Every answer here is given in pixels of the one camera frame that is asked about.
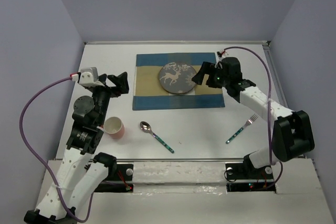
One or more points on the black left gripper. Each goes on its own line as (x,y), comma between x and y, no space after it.
(120,81)

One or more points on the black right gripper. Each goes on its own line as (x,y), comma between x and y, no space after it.
(208,68)

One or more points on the grey reindeer plate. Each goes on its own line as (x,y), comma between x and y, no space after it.
(176,78)

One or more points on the blue and tan cloth placemat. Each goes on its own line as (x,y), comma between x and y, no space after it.
(149,95)

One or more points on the pink mug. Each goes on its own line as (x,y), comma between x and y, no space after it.
(114,127)

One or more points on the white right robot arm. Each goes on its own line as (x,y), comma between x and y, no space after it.
(291,131)

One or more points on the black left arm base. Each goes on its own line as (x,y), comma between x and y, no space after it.
(119,181)

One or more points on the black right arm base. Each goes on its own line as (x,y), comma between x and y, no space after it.
(241,180)

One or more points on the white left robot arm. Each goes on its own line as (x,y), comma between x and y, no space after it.
(81,170)

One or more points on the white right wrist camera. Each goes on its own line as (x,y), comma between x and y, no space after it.
(221,54)

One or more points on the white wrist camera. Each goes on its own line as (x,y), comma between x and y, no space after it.
(87,77)
(221,54)

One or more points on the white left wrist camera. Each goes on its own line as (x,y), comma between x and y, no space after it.
(87,77)

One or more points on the spoon with teal handle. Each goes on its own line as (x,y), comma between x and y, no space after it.
(145,127)

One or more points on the fork with teal handle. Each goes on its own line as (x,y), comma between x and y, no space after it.
(249,122)

